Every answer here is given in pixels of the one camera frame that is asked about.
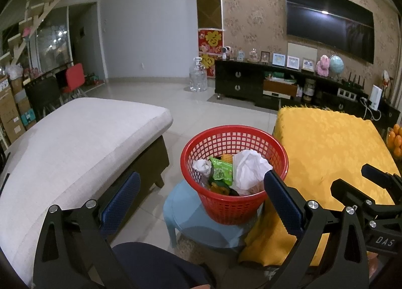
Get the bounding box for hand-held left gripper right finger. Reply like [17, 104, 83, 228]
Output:
[263, 170, 370, 289]

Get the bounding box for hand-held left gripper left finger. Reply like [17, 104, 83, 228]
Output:
[33, 170, 141, 289]

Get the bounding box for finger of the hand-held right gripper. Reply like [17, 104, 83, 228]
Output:
[331, 178, 379, 230]
[361, 164, 402, 212]

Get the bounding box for large white tissue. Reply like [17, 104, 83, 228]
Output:
[232, 150, 273, 192]

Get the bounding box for red plastic mesh basket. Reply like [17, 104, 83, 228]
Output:
[180, 125, 289, 226]

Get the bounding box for green snack packet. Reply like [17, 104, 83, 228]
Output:
[209, 157, 234, 183]

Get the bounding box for pile of oranges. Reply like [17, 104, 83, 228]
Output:
[388, 124, 402, 154]

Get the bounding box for yellow tablecloth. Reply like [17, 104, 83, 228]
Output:
[237, 106, 401, 267]

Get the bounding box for blue plastic stool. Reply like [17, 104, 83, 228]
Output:
[163, 179, 267, 249]

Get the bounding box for person's leg in dark pants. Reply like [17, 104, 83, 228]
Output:
[111, 243, 217, 289]

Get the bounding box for grey cushioned sofa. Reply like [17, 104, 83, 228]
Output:
[0, 97, 174, 286]

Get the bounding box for white upright box device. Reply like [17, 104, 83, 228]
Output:
[369, 85, 383, 110]

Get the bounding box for red and white figurine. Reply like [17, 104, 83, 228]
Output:
[381, 70, 394, 99]

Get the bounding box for black router with antennas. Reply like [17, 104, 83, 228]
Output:
[341, 77, 365, 90]

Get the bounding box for white jar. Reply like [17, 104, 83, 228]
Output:
[303, 79, 315, 101]

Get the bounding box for pale blue globe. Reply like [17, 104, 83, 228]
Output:
[329, 54, 344, 81]

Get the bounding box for pink plush toy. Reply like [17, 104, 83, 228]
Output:
[316, 55, 331, 76]

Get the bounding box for black chair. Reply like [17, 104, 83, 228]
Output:
[24, 76, 62, 120]

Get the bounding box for red chair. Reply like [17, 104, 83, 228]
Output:
[63, 63, 86, 98]

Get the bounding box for black television cabinet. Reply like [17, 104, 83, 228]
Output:
[214, 59, 401, 133]

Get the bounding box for stack of cardboard boxes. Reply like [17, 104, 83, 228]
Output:
[0, 76, 36, 145]

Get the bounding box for clear plastic water jug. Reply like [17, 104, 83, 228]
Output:
[189, 57, 208, 92]

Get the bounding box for white plastic bag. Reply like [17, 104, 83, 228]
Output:
[5, 64, 24, 80]

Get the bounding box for white cable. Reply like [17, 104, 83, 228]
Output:
[361, 97, 382, 122]

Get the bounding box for beige wall board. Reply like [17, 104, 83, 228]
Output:
[287, 42, 318, 67]

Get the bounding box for black wall television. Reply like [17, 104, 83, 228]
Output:
[283, 0, 376, 64]

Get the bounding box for red festive wall poster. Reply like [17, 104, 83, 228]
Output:
[198, 28, 223, 80]

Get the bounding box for wooden zigzag wall shelf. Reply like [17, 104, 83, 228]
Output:
[0, 0, 71, 67]

